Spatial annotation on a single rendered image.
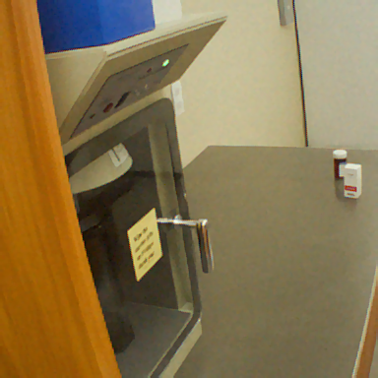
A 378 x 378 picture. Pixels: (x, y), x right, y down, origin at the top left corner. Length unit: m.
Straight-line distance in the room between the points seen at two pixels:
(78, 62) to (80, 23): 0.04
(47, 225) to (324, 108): 3.30
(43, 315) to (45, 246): 0.09
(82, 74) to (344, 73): 3.18
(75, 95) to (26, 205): 0.11
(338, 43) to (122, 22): 3.11
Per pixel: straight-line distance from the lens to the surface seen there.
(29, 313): 0.54
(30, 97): 0.41
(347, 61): 3.57
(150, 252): 0.75
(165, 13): 0.64
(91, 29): 0.48
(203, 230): 0.79
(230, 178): 1.66
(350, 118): 3.66
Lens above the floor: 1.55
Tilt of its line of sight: 22 degrees down
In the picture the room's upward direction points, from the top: 8 degrees counter-clockwise
